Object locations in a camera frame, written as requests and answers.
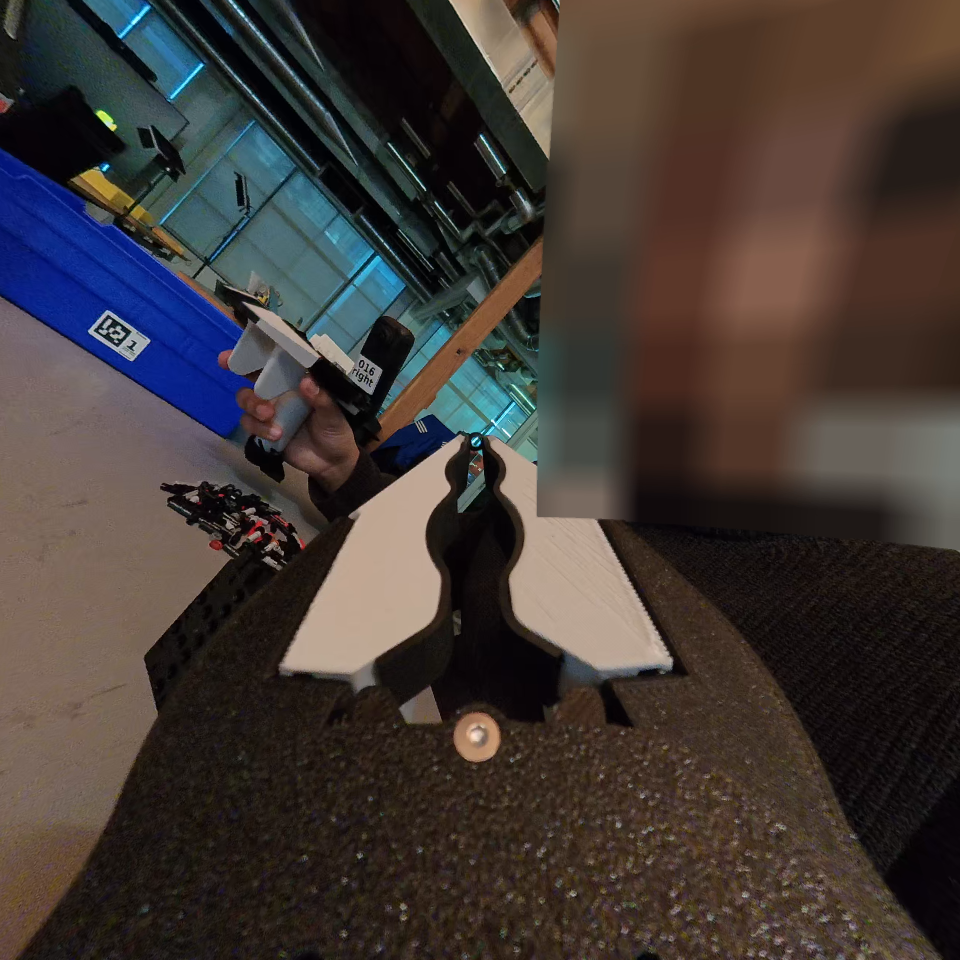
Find blue plastic bin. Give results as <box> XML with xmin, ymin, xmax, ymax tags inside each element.
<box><xmin>0</xmin><ymin>146</ymin><xmax>252</xmax><ymax>440</ymax></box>

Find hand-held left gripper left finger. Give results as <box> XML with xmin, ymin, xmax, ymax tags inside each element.
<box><xmin>279</xmin><ymin>437</ymin><xmax>481</xmax><ymax>693</ymax></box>

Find person's right hand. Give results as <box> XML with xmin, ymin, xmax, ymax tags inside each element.
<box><xmin>217</xmin><ymin>351</ymin><xmax>363</xmax><ymax>492</ymax></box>

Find black perforated toy block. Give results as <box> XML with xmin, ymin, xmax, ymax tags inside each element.
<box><xmin>144</xmin><ymin>551</ymin><xmax>279</xmax><ymax>710</ymax></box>

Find black and red toy assembly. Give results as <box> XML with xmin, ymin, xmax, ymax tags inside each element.
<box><xmin>159</xmin><ymin>480</ymin><xmax>305</xmax><ymax>560</ymax></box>

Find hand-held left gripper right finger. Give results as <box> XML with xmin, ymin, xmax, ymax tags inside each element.
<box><xmin>480</xmin><ymin>437</ymin><xmax>674</xmax><ymax>687</ymax></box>

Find blue cloth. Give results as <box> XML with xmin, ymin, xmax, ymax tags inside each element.
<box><xmin>371</xmin><ymin>414</ymin><xmax>462</xmax><ymax>470</ymax></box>

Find black equipment case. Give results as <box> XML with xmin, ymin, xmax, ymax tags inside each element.
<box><xmin>0</xmin><ymin>84</ymin><xmax>127</xmax><ymax>181</ymax></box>

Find person's right forearm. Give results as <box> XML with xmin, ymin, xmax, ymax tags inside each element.
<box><xmin>307</xmin><ymin>450</ymin><xmax>399</xmax><ymax>522</ymax></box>

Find wooden beam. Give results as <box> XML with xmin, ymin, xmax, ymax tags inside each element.
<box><xmin>378</xmin><ymin>236</ymin><xmax>545</xmax><ymax>436</ymax></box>

